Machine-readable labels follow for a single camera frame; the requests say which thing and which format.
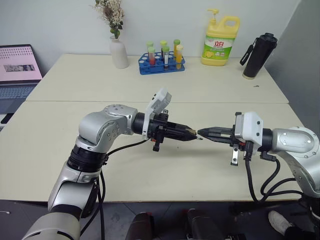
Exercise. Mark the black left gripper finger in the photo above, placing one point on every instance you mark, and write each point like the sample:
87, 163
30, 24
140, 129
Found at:
181, 127
181, 136

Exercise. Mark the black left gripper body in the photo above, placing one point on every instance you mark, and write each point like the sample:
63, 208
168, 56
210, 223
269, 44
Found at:
160, 130

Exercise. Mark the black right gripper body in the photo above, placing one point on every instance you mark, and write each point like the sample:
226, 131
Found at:
237, 146

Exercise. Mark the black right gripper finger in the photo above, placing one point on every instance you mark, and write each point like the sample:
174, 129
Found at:
221, 138
216, 130

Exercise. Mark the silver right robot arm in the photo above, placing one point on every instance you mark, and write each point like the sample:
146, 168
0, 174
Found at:
292, 140

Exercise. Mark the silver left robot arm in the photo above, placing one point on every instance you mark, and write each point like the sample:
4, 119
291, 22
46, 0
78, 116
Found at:
95, 127

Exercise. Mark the blue test tube rack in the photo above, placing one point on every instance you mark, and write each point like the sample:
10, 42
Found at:
150, 69

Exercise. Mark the cream-capped tube orange liquid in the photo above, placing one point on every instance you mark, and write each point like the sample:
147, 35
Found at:
179, 56

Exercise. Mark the green-capped tube white label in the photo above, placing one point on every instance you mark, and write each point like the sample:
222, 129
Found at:
166, 57

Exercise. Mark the green-capped tube red liquid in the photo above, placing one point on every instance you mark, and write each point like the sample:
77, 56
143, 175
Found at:
151, 53

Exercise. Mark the green-capped tube yellow liquid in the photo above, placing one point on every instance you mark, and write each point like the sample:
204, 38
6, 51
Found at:
176, 46

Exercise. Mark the yellow detergent pump bottle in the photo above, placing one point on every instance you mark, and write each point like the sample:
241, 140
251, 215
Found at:
217, 47

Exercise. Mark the green-capped tube dark liquid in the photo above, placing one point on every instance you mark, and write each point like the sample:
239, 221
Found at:
163, 45

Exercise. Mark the dark rounded shape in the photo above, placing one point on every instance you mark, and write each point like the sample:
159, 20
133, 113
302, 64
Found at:
140, 226
200, 223

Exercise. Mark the white ceramic vase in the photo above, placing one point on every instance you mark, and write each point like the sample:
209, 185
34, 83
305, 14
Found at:
119, 53

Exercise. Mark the white shoe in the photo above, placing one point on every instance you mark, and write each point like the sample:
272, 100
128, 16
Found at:
280, 222

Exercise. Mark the dried flower bunch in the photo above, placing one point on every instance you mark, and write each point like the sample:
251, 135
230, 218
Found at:
111, 12

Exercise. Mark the open grey laptop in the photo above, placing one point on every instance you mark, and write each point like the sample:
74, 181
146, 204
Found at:
17, 67

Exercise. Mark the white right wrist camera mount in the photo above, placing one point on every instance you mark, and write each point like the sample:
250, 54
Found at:
252, 127

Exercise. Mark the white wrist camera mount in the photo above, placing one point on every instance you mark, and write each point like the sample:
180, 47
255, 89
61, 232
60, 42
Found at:
160, 102
252, 127

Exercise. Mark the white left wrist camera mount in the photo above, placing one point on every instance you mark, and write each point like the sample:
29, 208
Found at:
160, 102

